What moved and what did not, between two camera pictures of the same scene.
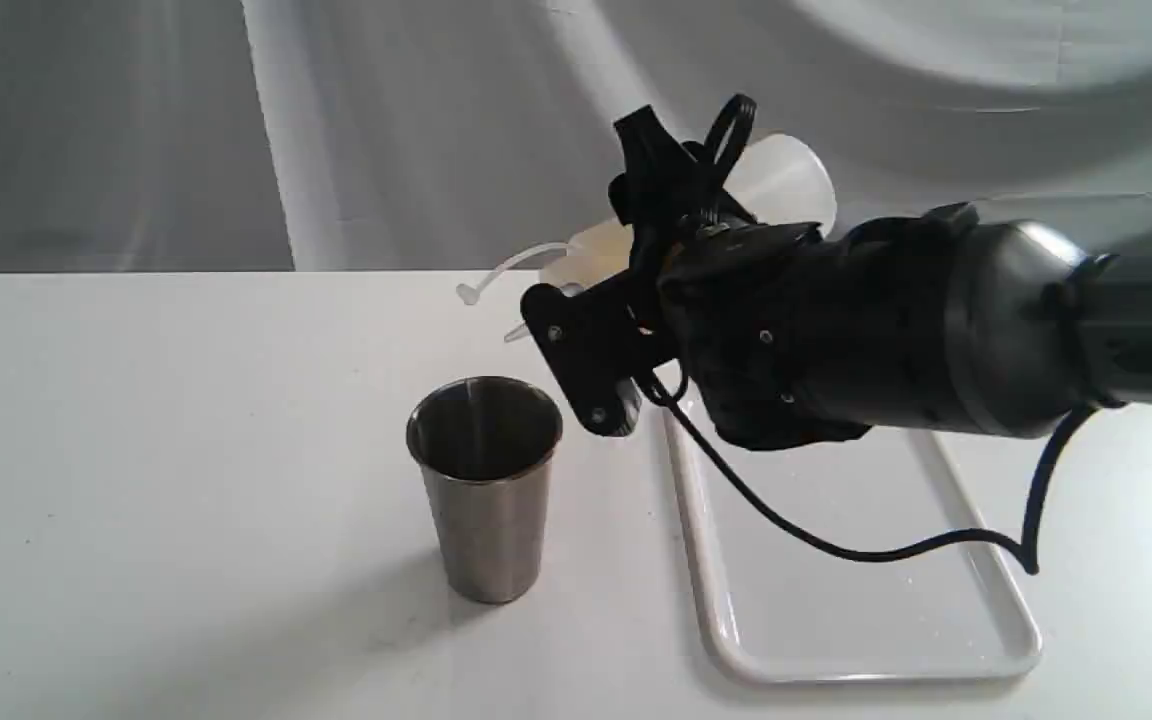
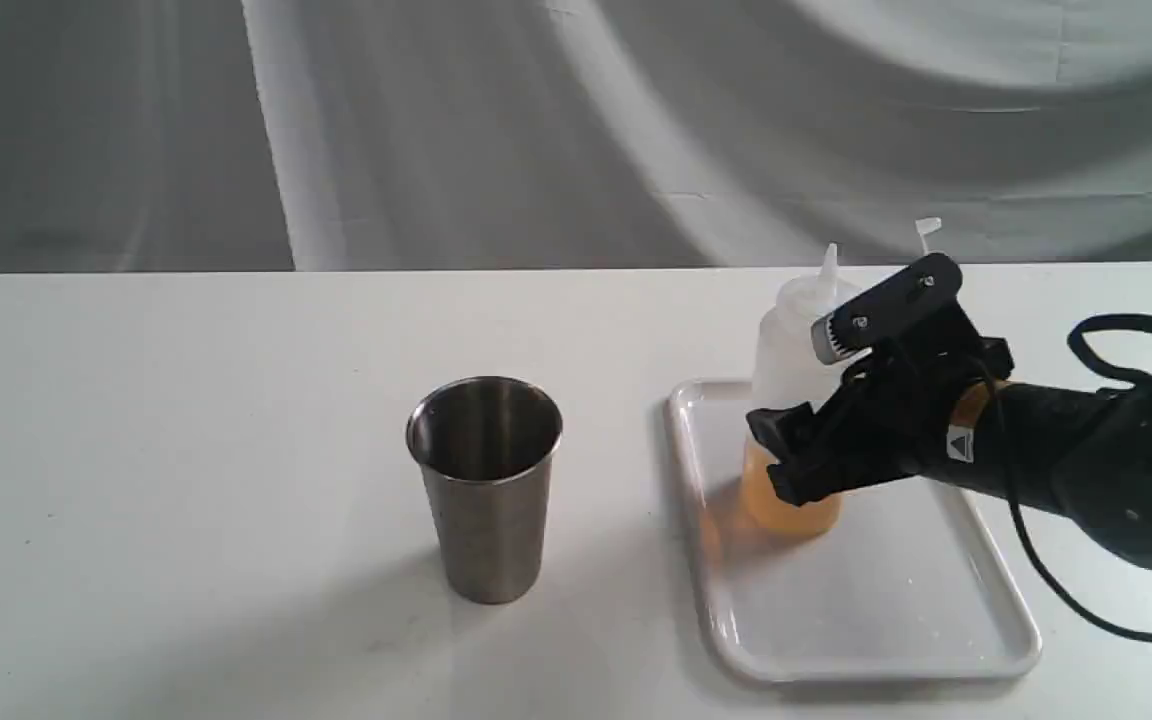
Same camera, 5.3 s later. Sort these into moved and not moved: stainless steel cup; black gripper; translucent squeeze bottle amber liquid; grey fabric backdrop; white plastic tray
Moved: translucent squeeze bottle amber liquid; black gripper
Not moved: grey fabric backdrop; stainless steel cup; white plastic tray
